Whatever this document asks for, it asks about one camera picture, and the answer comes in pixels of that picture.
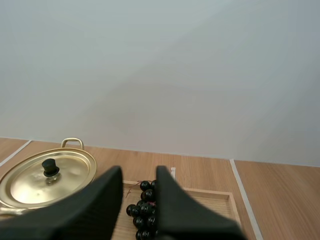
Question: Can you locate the bunch of dark toy grapes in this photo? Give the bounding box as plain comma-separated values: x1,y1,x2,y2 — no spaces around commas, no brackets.
125,179,158,240

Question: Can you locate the gold pot with two handles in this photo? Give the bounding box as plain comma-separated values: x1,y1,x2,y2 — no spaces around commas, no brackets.
0,136,98,218

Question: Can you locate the gold lid with black knob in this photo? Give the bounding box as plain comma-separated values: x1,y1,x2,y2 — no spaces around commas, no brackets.
0,147,97,209

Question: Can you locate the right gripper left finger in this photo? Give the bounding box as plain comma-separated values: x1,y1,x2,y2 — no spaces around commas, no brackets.
0,165,124,240

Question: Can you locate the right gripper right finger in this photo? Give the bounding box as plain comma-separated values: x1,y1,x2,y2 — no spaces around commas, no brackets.
155,165,247,240

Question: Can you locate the shallow wooden tray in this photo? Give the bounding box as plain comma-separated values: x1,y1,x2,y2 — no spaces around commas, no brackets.
111,179,243,240

